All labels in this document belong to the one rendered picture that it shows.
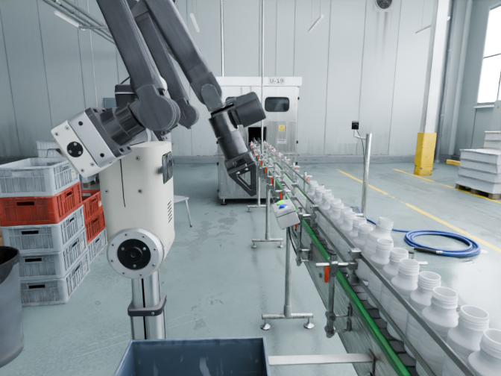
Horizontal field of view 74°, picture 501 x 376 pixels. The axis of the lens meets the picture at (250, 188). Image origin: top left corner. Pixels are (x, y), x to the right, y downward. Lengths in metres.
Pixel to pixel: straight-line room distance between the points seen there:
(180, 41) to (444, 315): 0.72
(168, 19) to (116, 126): 0.25
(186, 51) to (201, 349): 0.67
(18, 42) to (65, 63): 1.47
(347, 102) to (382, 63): 1.59
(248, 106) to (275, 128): 4.76
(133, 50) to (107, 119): 0.16
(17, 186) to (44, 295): 0.88
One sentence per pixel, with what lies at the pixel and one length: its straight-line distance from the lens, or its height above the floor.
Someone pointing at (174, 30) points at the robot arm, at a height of 1.63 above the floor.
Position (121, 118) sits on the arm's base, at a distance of 0.80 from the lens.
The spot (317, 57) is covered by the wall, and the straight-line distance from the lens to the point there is 11.46.
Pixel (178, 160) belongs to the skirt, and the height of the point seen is 0.10.
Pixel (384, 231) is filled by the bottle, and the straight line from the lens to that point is 0.90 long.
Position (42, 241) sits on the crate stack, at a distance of 3.01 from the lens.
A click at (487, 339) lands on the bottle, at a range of 0.58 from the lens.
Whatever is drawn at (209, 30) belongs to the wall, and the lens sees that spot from 11.34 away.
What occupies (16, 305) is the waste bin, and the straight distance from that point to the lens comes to 2.57.
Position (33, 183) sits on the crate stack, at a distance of 2.91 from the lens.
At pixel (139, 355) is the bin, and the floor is 0.91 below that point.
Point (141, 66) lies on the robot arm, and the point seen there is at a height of 1.56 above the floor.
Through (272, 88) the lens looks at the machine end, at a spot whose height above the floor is 1.92.
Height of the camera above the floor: 1.45
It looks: 12 degrees down
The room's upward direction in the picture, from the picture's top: straight up
